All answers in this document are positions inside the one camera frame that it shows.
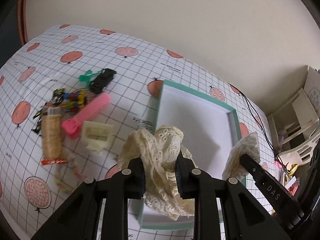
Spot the black patterned candy wrapper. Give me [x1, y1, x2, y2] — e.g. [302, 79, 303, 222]
[32, 88, 65, 135]

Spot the black cable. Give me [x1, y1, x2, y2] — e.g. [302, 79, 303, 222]
[233, 84, 292, 173]

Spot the cream plastic hair clip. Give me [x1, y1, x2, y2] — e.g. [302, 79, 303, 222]
[80, 121, 113, 155]

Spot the white wooden shelf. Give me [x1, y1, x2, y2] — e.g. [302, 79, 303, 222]
[267, 65, 320, 165]

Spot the cream lace scrunchie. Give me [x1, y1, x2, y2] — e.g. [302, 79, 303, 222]
[117, 126, 194, 220]

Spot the black toy car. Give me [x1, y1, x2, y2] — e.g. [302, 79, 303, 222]
[89, 68, 117, 94]

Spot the pomegranate grid tablecloth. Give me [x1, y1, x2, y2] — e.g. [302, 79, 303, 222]
[1, 24, 276, 239]

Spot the colourful plastic clips bundle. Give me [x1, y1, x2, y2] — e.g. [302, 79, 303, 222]
[60, 89, 87, 114]

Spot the colourful braided bracelet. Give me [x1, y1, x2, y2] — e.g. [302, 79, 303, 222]
[54, 154, 87, 195]

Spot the biscuit snack packet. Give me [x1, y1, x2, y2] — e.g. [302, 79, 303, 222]
[41, 105, 68, 166]

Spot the cotton swabs plastic bag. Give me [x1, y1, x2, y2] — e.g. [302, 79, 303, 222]
[222, 132, 260, 180]

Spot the teal shallow box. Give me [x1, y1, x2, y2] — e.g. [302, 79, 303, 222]
[138, 79, 249, 231]

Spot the pink hair roller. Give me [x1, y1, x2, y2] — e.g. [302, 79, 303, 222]
[61, 92, 111, 139]

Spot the green plastic toy figure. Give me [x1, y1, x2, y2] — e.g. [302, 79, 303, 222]
[78, 70, 100, 89]

